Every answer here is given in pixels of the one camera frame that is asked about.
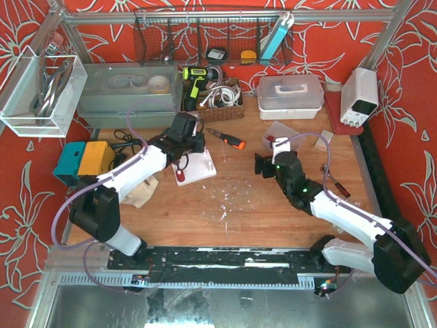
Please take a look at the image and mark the white peg base plate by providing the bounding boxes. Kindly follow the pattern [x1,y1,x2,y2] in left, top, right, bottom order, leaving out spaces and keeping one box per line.
[172,148,217,187]

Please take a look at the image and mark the orange black handled pliers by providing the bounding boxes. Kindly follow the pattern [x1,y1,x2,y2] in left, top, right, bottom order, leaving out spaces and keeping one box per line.
[206,128,246,150]

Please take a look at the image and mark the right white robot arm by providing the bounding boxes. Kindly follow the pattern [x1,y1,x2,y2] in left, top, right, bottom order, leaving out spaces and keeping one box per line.
[254,151,431,294]

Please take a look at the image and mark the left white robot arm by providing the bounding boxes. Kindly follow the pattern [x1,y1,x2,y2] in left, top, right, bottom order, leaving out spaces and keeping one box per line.
[69,112,205,262]

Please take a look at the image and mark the small clear plastic bag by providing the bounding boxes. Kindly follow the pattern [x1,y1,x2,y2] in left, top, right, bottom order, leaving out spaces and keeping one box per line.
[315,130,334,152]

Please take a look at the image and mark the brown woven basket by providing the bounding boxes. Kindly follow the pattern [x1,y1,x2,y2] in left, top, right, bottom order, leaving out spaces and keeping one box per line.
[182,78,244,123]

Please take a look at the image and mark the beige work glove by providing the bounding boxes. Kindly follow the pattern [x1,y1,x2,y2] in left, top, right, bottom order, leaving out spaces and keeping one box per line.
[121,175,158,208]

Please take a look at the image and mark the grey translucent storage box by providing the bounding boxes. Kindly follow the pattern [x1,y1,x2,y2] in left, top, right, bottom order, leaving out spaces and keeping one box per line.
[77,62,183,129]

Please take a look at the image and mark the yellow box device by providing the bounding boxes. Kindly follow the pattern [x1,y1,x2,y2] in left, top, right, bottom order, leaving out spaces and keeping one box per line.
[78,141,115,177]

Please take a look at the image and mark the red mat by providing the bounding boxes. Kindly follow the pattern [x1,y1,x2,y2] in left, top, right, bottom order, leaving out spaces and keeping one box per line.
[324,91,364,136]

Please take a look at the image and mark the white power supply unit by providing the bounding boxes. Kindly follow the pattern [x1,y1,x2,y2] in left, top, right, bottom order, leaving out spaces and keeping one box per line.
[340,68,378,128]

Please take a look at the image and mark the yellow tape measure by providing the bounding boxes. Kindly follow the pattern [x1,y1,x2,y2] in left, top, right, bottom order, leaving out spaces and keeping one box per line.
[240,50,257,65]

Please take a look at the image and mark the teal box device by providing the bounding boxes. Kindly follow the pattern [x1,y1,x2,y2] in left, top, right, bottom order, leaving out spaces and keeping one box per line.
[53,141,86,187]

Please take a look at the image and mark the blue white power strip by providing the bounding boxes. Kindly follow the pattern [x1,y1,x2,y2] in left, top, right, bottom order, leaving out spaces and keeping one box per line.
[260,23,288,65]

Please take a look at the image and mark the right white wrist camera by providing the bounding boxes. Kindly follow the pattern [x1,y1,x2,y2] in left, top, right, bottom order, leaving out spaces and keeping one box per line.
[271,137,291,164]

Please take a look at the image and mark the small red handled tool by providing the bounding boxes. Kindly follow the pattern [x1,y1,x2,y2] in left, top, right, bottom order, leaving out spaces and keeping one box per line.
[322,165,351,198]

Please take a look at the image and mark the white coiled cable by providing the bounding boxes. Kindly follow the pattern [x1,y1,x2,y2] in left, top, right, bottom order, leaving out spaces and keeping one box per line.
[201,85,242,109]

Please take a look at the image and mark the green black cordless drill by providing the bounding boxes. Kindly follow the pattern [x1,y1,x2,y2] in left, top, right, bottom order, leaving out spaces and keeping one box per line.
[182,66,219,111]

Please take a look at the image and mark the white plastic case with handle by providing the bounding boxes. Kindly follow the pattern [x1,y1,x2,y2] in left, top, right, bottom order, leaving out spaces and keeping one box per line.
[257,74,324,120]

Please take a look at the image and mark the black cable chain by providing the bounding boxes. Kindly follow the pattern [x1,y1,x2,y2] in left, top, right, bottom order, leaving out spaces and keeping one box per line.
[361,121,405,236]

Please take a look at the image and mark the black wire hanging basket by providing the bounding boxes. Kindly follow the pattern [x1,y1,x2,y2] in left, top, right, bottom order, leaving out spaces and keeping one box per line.
[132,5,294,68]

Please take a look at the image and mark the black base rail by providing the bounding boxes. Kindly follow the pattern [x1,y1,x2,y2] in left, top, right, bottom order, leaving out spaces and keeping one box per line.
[107,246,350,286]

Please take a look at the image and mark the clear acrylic wall bin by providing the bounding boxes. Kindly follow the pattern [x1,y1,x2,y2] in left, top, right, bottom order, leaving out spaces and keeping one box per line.
[1,47,87,138]

